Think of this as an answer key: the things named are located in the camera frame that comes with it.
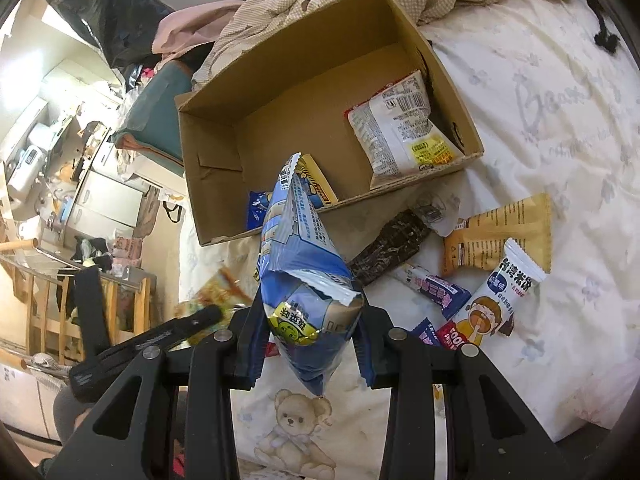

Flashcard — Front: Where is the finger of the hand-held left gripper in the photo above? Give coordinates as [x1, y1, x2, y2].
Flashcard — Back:
[112, 305, 223, 356]

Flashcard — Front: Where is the small blue snack packet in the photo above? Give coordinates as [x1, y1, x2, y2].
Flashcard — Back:
[246, 190, 273, 231]

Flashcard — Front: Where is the white red rice cracker packet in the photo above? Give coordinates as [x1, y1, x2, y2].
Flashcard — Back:
[412, 237, 547, 348]

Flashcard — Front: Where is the black tassel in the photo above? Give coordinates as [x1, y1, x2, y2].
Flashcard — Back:
[580, 0, 621, 53]

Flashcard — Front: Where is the wooden rack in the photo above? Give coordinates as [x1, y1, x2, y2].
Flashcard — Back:
[0, 240, 151, 366]

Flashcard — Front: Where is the bear print bed sheet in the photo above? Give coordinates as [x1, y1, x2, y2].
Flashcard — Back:
[175, 0, 640, 480]

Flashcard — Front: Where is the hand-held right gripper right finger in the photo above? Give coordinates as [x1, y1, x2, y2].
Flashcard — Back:
[352, 305, 586, 480]

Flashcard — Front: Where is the yellow striped snack packet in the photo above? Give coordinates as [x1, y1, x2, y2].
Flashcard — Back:
[295, 154, 340, 208]

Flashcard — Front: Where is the pink cloth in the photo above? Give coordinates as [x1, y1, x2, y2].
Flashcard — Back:
[150, 0, 246, 56]

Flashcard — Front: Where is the blue snack bag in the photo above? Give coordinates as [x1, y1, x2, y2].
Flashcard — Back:
[255, 152, 366, 398]

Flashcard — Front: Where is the black plastic bag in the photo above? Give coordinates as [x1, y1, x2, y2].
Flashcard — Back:
[37, 0, 176, 71]

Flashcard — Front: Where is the slim white purple snack packet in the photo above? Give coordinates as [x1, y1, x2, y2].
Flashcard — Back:
[392, 262, 472, 318]

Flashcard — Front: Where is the white appliance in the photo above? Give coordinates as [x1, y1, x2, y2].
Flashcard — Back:
[5, 145, 48, 201]

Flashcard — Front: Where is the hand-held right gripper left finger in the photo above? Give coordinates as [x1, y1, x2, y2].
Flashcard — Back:
[42, 290, 273, 480]

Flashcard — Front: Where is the white printed snack packet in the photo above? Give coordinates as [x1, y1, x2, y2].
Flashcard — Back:
[346, 70, 466, 191]

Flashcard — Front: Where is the teal cushion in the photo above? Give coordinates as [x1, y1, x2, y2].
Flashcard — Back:
[114, 60, 193, 176]

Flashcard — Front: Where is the person's left forearm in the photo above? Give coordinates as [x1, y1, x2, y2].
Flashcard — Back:
[52, 385, 96, 448]

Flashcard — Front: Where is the dark chocolate bar clear wrapper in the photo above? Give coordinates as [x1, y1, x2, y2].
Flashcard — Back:
[346, 200, 461, 286]

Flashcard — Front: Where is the cardboard box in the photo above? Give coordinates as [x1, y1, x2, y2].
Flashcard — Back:
[175, 0, 486, 247]

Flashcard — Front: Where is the white drawer cabinet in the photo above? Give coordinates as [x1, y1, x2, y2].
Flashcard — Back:
[65, 140, 151, 241]

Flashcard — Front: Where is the plaid yellow green snack packet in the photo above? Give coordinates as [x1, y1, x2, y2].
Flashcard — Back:
[175, 265, 256, 346]

